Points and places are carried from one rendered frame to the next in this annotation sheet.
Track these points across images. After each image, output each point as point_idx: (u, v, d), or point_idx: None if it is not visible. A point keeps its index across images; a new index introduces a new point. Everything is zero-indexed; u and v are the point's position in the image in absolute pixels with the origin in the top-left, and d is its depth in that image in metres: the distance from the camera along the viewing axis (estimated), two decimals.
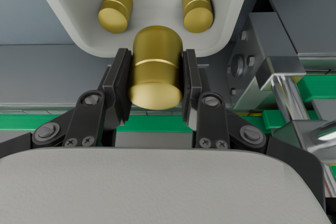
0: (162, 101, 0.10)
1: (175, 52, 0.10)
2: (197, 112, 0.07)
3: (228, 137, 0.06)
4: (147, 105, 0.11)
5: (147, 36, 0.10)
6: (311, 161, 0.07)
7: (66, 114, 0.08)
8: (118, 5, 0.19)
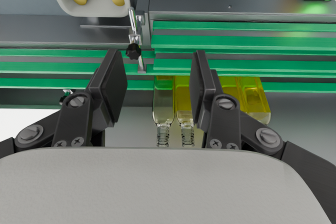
0: None
1: None
2: (210, 113, 0.07)
3: (239, 141, 0.06)
4: None
5: None
6: (331, 171, 0.06)
7: (51, 116, 0.08)
8: None
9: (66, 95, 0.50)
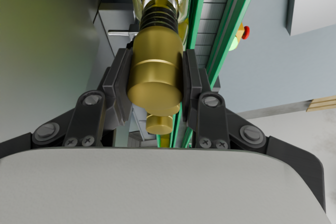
0: (166, 111, 0.16)
1: None
2: (197, 112, 0.07)
3: (228, 137, 0.06)
4: (156, 113, 0.17)
5: None
6: (311, 161, 0.07)
7: (66, 114, 0.08)
8: None
9: None
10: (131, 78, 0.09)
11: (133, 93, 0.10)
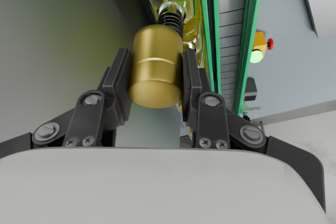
0: None
1: None
2: (197, 112, 0.07)
3: (228, 137, 0.06)
4: None
5: None
6: (311, 161, 0.07)
7: (66, 114, 0.08)
8: None
9: None
10: (179, 102, 0.26)
11: (181, 108, 0.26)
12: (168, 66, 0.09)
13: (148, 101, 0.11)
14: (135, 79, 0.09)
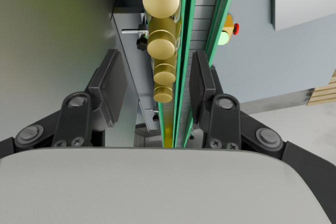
0: (167, 80, 0.25)
1: (172, 60, 0.25)
2: (210, 113, 0.07)
3: (239, 141, 0.06)
4: (161, 82, 0.26)
5: None
6: (331, 171, 0.06)
7: (51, 116, 0.08)
8: None
9: None
10: (149, 39, 0.19)
11: (150, 47, 0.20)
12: None
13: (155, 8, 0.16)
14: None
